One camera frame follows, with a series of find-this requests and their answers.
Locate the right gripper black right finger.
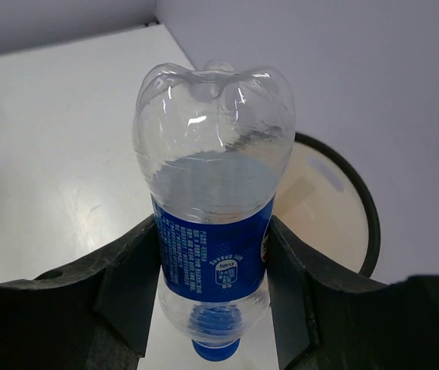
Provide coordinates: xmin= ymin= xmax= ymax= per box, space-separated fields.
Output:
xmin=267 ymin=218 xmax=439 ymax=369

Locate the white bin with black rim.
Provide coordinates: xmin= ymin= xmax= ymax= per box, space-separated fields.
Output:
xmin=274 ymin=133 xmax=381 ymax=278

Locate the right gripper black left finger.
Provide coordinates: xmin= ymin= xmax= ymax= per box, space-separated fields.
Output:
xmin=0 ymin=217 xmax=160 ymax=369

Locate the clear bottle blue label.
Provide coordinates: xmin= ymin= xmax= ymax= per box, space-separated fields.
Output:
xmin=132 ymin=61 xmax=295 ymax=362

